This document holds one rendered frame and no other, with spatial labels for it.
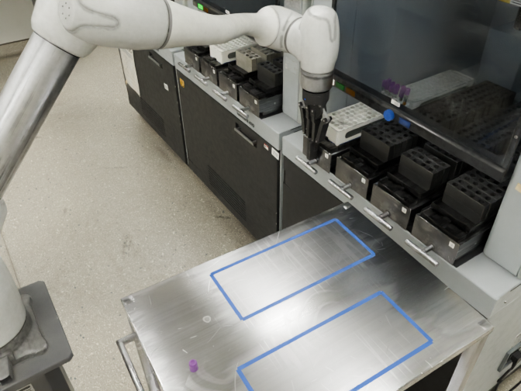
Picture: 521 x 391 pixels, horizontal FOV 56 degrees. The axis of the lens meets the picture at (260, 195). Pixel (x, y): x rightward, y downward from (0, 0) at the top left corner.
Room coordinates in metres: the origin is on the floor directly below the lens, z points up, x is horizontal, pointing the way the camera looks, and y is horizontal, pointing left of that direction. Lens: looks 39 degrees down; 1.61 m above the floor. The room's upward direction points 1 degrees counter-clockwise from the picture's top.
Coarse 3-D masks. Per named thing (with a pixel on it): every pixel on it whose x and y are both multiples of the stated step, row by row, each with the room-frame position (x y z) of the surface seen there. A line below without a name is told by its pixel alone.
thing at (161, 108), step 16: (176, 0) 2.27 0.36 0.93; (176, 48) 2.19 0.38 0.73; (144, 64) 2.49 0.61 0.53; (160, 64) 2.28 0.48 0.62; (144, 80) 2.53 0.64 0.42; (160, 80) 2.31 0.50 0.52; (176, 80) 2.16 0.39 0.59; (128, 96) 2.85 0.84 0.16; (144, 96) 2.57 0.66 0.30; (160, 96) 2.34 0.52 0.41; (176, 96) 2.16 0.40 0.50; (144, 112) 2.62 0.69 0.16; (160, 112) 2.38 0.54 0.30; (176, 112) 2.19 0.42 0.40; (160, 128) 2.41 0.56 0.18; (176, 128) 2.21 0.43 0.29; (176, 144) 2.24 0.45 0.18
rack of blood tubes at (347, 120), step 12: (348, 108) 1.36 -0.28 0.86; (360, 108) 1.37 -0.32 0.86; (336, 120) 1.29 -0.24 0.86; (348, 120) 1.28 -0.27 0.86; (360, 120) 1.29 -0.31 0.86; (372, 120) 1.29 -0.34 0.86; (384, 120) 1.35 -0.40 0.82; (336, 132) 1.23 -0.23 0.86; (348, 132) 1.31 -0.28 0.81; (360, 132) 1.31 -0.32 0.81; (336, 144) 1.22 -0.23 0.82
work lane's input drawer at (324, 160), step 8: (304, 136) 1.30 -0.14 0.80; (304, 144) 1.29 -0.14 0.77; (320, 144) 1.24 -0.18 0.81; (328, 144) 1.23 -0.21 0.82; (344, 144) 1.23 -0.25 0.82; (352, 144) 1.24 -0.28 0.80; (304, 152) 1.29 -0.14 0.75; (320, 152) 1.23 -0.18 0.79; (328, 152) 1.20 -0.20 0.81; (336, 152) 1.20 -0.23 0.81; (344, 152) 1.21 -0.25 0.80; (312, 160) 1.24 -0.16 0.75; (320, 160) 1.22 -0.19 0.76; (328, 160) 1.19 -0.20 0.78; (312, 168) 1.19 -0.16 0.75; (328, 168) 1.19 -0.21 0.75
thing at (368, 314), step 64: (256, 256) 0.77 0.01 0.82; (320, 256) 0.76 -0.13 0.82; (384, 256) 0.76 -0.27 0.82; (128, 320) 0.65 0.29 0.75; (192, 320) 0.59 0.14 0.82; (256, 320) 0.59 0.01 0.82; (320, 320) 0.59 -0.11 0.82; (384, 320) 0.59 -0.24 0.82; (448, 320) 0.58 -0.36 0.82; (192, 384) 0.46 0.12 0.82; (256, 384) 0.46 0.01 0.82; (320, 384) 0.46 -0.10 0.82; (384, 384) 0.45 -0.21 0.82
